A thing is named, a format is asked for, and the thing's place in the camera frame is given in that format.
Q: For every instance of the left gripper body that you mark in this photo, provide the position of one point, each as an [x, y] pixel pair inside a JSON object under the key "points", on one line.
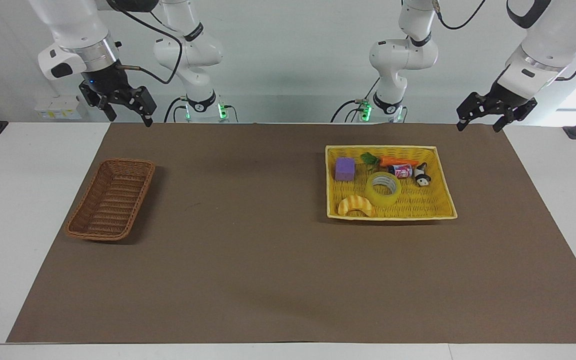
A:
{"points": [[508, 97]]}

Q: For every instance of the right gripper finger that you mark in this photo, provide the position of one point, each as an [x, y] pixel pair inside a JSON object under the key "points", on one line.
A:
{"points": [[143, 102], [99, 100]]}

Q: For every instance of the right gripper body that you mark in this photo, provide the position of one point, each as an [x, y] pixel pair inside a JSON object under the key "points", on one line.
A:
{"points": [[108, 79]]}

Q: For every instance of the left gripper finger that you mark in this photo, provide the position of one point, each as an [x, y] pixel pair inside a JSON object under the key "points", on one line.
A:
{"points": [[515, 114], [475, 107]]}

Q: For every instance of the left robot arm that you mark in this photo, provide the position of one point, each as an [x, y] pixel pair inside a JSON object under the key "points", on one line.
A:
{"points": [[558, 30]]}

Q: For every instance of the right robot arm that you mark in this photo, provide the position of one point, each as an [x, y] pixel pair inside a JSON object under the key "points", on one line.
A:
{"points": [[75, 20]]}

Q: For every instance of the brown wicker basket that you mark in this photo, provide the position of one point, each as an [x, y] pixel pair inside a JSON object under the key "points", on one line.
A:
{"points": [[110, 200]]}

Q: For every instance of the yellow wicker basket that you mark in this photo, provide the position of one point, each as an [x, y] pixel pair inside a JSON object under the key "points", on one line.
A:
{"points": [[418, 202]]}

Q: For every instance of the yellow tape roll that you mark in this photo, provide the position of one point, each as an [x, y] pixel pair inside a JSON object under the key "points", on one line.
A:
{"points": [[383, 192]]}

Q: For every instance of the white socket box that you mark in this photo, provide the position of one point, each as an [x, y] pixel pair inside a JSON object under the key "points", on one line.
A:
{"points": [[58, 109]]}

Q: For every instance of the black white panda figure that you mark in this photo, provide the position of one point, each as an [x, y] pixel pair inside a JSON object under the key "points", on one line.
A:
{"points": [[422, 175]]}

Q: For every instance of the orange toy carrot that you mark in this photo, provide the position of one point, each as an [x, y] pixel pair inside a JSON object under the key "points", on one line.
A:
{"points": [[398, 161]]}

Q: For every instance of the small red can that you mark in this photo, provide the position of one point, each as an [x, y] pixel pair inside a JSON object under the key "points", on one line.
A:
{"points": [[401, 171]]}

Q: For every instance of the purple cube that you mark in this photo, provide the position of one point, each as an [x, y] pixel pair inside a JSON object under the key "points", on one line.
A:
{"points": [[345, 169]]}

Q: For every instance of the toy croissant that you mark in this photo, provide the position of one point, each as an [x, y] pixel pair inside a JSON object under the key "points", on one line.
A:
{"points": [[355, 205]]}

